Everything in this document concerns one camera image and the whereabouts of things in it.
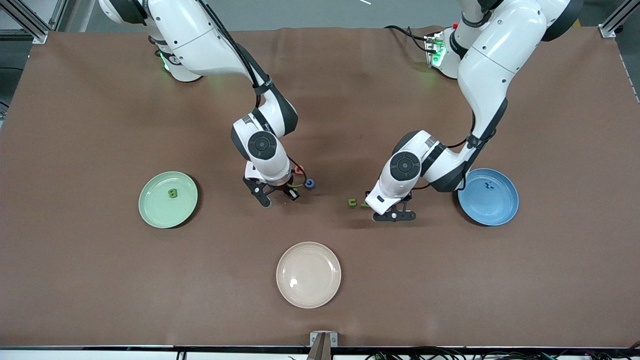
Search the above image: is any black left arm base cable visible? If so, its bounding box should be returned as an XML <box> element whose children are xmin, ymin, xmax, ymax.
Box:
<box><xmin>384</xmin><ymin>25</ymin><xmax>432</xmax><ymax>53</ymax></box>

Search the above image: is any metal left arm base bracket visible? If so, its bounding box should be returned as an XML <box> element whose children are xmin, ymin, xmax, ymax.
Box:
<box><xmin>424</xmin><ymin>31</ymin><xmax>447</xmax><ymax>68</ymax></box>

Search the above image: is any black table edge trim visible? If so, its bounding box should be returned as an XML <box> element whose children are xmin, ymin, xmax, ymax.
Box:
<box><xmin>0</xmin><ymin>344</ymin><xmax>640</xmax><ymax>351</ymax></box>

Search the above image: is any green plate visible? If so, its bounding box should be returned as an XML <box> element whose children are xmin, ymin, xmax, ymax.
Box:
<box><xmin>138</xmin><ymin>171</ymin><xmax>199</xmax><ymax>229</ymax></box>

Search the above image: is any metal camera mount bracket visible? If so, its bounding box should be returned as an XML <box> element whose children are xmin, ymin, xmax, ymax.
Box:
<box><xmin>309</xmin><ymin>331</ymin><xmax>339</xmax><ymax>360</ymax></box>

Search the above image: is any beige plate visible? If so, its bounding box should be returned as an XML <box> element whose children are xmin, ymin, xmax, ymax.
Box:
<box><xmin>276</xmin><ymin>241</ymin><xmax>342</xmax><ymax>309</ymax></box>

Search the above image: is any blue plate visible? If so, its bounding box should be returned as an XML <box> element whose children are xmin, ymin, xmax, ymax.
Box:
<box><xmin>457</xmin><ymin>168</ymin><xmax>520</xmax><ymax>227</ymax></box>

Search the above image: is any brown table mat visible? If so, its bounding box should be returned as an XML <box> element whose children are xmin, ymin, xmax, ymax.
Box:
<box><xmin>0</xmin><ymin>26</ymin><xmax>640</xmax><ymax>349</ymax></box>

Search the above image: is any aluminium frame extrusion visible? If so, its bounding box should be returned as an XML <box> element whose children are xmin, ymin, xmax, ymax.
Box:
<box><xmin>0</xmin><ymin>0</ymin><xmax>68</xmax><ymax>45</ymax></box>
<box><xmin>600</xmin><ymin>0</ymin><xmax>640</xmax><ymax>39</ymax></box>

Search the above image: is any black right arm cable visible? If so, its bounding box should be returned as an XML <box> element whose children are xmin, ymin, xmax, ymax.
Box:
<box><xmin>197</xmin><ymin>0</ymin><xmax>308</xmax><ymax>191</ymax></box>

